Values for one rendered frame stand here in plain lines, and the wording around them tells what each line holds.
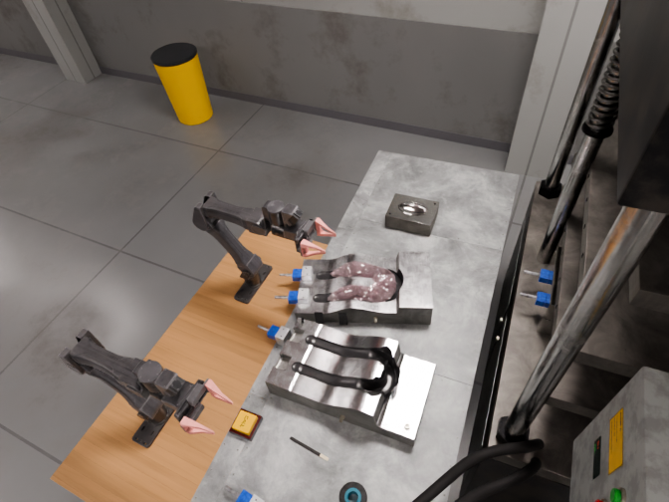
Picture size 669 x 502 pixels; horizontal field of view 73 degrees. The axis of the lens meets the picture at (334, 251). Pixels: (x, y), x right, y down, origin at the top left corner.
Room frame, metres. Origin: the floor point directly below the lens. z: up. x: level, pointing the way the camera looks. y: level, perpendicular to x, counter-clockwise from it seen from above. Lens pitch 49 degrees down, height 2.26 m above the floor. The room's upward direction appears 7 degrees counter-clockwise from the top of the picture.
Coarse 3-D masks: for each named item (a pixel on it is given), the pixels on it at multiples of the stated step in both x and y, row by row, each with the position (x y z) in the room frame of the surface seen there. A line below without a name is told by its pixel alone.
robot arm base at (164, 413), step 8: (160, 408) 0.64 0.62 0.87; (168, 408) 0.66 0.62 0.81; (160, 416) 0.62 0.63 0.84; (168, 416) 0.63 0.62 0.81; (144, 424) 0.62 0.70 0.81; (152, 424) 0.61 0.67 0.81; (160, 424) 0.61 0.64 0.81; (136, 432) 0.59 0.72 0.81; (144, 432) 0.59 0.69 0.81; (152, 432) 0.59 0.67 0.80; (136, 440) 0.57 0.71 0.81; (144, 440) 0.56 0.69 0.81; (152, 440) 0.56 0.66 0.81
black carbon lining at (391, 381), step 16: (336, 352) 0.75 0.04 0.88; (352, 352) 0.74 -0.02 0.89; (368, 352) 0.72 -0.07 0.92; (384, 352) 0.70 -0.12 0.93; (304, 368) 0.71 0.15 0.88; (384, 368) 0.65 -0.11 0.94; (336, 384) 0.63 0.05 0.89; (352, 384) 0.61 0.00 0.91; (368, 384) 0.61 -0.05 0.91; (384, 384) 0.62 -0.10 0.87
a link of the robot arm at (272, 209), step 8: (280, 200) 1.07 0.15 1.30; (264, 208) 1.05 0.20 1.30; (272, 208) 1.04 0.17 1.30; (280, 208) 1.04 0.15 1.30; (264, 216) 1.06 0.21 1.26; (272, 216) 1.03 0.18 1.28; (280, 216) 1.03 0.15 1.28; (264, 224) 1.05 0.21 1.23; (280, 224) 1.02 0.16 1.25; (256, 232) 1.06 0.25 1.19; (264, 232) 1.04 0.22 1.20
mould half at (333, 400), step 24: (336, 336) 0.81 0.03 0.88; (360, 336) 0.79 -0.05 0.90; (312, 360) 0.73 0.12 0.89; (336, 360) 0.72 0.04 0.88; (360, 360) 0.69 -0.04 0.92; (408, 360) 0.70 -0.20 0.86; (288, 384) 0.65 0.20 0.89; (312, 384) 0.64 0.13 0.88; (408, 384) 0.61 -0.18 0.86; (336, 408) 0.56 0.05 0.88; (360, 408) 0.53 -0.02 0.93; (384, 408) 0.55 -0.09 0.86; (408, 408) 0.54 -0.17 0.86; (384, 432) 0.49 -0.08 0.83; (408, 432) 0.47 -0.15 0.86
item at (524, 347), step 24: (552, 216) 1.32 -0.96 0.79; (528, 240) 1.21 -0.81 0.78; (528, 264) 1.08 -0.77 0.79; (528, 288) 0.97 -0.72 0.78; (528, 312) 0.87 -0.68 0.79; (528, 336) 0.77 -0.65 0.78; (504, 360) 0.69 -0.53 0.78; (528, 360) 0.68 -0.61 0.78; (504, 384) 0.60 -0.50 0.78; (504, 408) 0.53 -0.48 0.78; (552, 408) 0.51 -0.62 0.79; (552, 432) 0.44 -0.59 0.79; (576, 432) 0.43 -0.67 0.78; (504, 456) 0.39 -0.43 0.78; (528, 456) 0.38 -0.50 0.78; (552, 456) 0.37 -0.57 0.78
